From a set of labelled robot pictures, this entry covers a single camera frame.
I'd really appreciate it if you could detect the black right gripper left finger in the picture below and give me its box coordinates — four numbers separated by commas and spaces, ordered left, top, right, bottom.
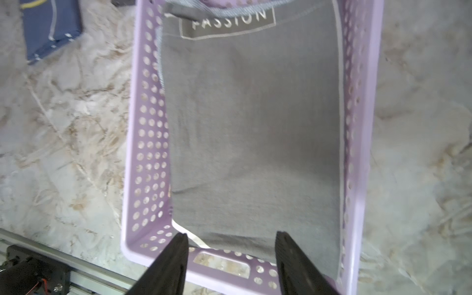
127, 233, 189, 295

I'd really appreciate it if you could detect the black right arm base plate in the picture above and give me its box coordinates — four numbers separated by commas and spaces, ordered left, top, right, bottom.
1, 245, 71, 295

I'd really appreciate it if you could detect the navy blue striped pillowcase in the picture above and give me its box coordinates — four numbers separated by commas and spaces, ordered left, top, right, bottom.
20, 0, 83, 64

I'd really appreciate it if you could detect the lilac plastic basket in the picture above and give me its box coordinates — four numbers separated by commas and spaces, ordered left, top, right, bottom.
120, 1, 384, 295

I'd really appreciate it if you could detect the grey passion pillowcase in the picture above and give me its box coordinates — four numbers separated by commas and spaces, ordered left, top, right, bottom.
159, 1, 344, 277

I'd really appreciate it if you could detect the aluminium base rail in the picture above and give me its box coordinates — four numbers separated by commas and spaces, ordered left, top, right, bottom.
1, 229, 136, 295

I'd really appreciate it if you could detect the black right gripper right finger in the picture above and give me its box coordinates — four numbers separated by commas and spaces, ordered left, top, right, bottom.
275, 231, 339, 295

